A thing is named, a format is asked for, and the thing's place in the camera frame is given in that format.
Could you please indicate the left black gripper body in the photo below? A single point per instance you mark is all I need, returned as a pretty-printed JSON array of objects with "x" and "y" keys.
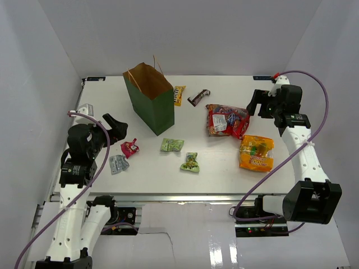
[{"x": 100, "y": 139}]

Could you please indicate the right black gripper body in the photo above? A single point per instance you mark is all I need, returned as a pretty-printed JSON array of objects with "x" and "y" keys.
[{"x": 270, "y": 106}]

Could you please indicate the pink red candy packet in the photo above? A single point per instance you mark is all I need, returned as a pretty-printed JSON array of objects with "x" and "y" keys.
[{"x": 129, "y": 148}]

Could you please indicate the silver grey snack packet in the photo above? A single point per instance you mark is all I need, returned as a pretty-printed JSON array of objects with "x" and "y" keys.
[{"x": 118, "y": 163}]

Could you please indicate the large red snack bag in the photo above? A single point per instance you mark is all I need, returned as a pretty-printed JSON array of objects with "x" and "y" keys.
[{"x": 225, "y": 120}]

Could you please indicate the green brown paper bag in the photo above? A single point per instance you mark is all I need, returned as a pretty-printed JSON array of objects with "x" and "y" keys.
[{"x": 151, "y": 95}]

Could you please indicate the orange snack bag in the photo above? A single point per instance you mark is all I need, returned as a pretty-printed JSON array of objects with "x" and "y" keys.
[{"x": 256, "y": 153}]

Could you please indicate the light green candy packet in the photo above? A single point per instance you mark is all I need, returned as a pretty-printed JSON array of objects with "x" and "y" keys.
[{"x": 170, "y": 145}]

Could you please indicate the dark brown chocolate bar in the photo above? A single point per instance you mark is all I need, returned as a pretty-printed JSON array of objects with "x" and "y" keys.
[{"x": 195, "y": 99}]

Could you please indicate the yellow m&m candy packet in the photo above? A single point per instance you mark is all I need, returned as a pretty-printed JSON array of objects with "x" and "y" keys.
[{"x": 178, "y": 92}]

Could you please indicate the green yellow candy packet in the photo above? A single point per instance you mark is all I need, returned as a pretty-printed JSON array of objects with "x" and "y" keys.
[{"x": 191, "y": 163}]

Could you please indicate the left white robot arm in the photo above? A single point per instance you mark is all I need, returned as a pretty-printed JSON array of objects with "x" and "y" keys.
[{"x": 77, "y": 226}]

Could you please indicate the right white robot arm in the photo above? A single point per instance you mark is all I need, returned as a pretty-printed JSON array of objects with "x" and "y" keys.
[{"x": 314, "y": 197}]

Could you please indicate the right blue corner label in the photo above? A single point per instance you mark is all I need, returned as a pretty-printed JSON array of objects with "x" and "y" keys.
[{"x": 262, "y": 78}]

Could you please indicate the blue corner label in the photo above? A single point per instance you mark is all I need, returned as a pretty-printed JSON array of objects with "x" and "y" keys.
[
  {"x": 262, "y": 78},
  {"x": 100, "y": 78}
]

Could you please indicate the left blue corner label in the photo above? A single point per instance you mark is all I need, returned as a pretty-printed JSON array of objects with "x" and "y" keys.
[{"x": 100, "y": 78}]

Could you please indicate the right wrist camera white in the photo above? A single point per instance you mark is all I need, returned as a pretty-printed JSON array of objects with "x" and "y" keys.
[{"x": 278, "y": 81}]

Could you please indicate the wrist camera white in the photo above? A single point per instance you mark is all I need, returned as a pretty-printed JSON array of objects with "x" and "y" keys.
[
  {"x": 85, "y": 109},
  {"x": 278, "y": 81}
]

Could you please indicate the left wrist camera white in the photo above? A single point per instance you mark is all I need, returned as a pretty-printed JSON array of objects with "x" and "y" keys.
[{"x": 85, "y": 109}]

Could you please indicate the aluminium front rail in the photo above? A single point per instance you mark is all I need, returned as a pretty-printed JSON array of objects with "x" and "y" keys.
[{"x": 170, "y": 198}]

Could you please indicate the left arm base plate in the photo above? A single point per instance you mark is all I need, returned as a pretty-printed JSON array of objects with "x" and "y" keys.
[{"x": 122, "y": 214}]

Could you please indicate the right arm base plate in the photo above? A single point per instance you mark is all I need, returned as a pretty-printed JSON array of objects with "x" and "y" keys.
[{"x": 258, "y": 228}]

